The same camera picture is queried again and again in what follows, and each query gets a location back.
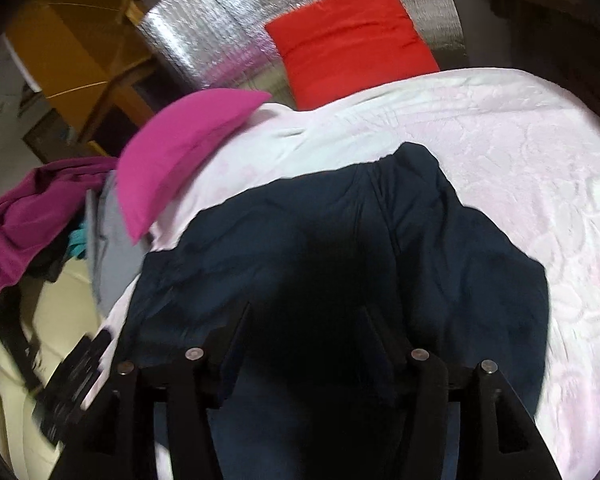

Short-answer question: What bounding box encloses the navy blue padded jacket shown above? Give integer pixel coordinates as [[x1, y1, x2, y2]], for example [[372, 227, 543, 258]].
[[116, 143, 548, 479]]

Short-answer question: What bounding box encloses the magenta fleece garment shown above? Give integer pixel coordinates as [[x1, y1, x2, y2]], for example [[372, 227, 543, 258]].
[[0, 156, 118, 292]]

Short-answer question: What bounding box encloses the teal garment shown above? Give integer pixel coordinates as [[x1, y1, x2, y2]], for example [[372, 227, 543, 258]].
[[66, 220, 87, 260]]

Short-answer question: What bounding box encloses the grey folded garment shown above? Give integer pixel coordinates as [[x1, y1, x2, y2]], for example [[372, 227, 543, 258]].
[[85, 171, 150, 318]]

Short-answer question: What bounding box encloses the red pillow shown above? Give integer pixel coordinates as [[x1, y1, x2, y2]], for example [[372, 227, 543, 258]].
[[265, 0, 439, 110]]

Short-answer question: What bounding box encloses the magenta pillow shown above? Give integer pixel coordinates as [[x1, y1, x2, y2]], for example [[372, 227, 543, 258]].
[[116, 88, 271, 244]]

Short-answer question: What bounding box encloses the black garment on sofa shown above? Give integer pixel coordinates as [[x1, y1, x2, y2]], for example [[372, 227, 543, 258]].
[[0, 258, 99, 400]]

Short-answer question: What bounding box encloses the silver foil insulation board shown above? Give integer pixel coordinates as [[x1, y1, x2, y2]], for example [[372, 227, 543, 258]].
[[138, 0, 468, 107]]

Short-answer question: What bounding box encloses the white bed sheet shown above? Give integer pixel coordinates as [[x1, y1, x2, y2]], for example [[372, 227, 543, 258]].
[[104, 68, 600, 479]]

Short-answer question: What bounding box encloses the cream leather sofa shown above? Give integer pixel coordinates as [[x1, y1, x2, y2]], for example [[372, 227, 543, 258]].
[[0, 258, 102, 479]]

